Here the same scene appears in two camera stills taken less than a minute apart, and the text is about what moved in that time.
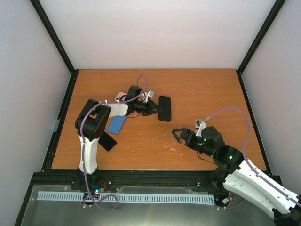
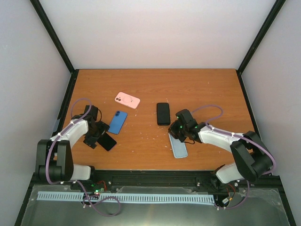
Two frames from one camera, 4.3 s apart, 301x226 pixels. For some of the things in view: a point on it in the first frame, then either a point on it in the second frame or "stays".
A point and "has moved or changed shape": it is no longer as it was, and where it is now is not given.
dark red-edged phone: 106,141 stays
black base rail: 127,181 stays
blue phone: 116,124 stays
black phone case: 165,102 has moved or changed shape
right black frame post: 274,12 stays
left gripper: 150,111 → 90,141
